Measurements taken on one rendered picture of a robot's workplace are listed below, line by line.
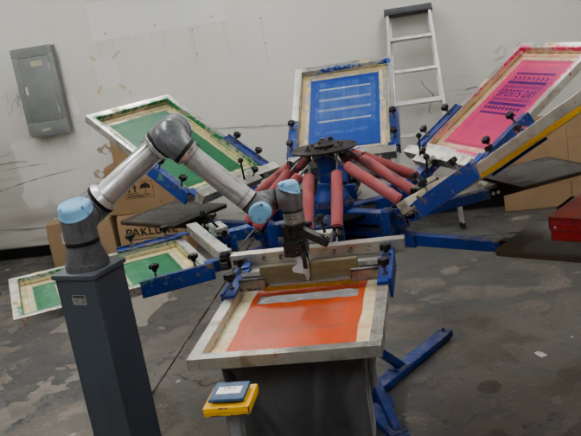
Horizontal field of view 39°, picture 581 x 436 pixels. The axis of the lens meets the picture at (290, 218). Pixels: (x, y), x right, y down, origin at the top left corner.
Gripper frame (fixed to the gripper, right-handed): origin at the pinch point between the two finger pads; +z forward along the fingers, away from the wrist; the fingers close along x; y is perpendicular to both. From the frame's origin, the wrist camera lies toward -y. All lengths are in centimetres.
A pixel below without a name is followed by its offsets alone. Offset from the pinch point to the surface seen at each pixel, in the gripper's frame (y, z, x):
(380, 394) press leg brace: -11, 83, -62
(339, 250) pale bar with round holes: -8.7, -1.0, -21.5
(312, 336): -5.8, 5.3, 42.9
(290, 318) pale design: 3.7, 5.2, 26.8
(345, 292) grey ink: -13.0, 5.0, 8.5
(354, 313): -17.5, 5.5, 27.0
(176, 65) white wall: 164, -58, -413
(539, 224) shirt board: -86, 7, -50
